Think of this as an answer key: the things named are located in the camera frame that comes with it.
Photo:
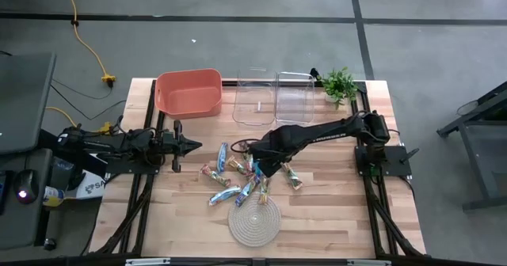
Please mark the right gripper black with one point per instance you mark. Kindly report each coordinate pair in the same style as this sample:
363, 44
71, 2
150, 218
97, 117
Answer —
269, 145

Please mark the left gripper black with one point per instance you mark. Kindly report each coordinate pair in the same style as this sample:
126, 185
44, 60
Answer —
177, 147

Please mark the red Chewy granola bar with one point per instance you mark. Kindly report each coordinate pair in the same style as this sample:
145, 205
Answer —
236, 165
248, 163
215, 175

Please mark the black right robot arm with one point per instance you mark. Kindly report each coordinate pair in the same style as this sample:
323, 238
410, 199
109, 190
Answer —
317, 131

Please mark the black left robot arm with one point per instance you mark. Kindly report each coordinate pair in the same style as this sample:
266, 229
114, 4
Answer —
99, 141

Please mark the orange plastic bin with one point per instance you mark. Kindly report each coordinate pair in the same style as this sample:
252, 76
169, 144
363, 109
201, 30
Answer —
188, 99

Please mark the clear plastic bin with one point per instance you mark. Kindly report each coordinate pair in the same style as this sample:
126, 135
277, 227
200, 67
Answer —
253, 115
295, 107

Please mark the round woven beige mat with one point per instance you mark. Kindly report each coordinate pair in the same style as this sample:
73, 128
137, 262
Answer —
253, 222

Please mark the white printed box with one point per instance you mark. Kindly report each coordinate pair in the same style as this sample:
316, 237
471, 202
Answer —
93, 187

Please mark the green plant in white pot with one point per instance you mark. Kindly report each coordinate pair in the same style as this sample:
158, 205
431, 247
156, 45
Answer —
338, 86

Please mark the yellow white bottle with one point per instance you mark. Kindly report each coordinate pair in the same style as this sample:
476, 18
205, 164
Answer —
53, 196

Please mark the black computer mouse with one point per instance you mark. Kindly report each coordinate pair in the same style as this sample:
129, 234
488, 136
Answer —
25, 181

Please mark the black caster wheel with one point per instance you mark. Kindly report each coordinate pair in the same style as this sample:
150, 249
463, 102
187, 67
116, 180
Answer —
49, 244

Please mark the dark grey flat panel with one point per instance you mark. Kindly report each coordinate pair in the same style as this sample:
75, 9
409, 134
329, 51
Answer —
24, 99

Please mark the grey side desk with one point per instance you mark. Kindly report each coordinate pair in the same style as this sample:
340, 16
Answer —
20, 226

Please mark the dark metal cart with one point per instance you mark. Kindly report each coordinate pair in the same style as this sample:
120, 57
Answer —
487, 159

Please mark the black aluminium table frame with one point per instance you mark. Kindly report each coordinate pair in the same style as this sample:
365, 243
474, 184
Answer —
227, 83

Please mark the black table-level camera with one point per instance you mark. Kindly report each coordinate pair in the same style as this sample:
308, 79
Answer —
315, 73

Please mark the silver metal bracket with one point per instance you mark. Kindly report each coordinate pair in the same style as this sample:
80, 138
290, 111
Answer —
368, 263
146, 262

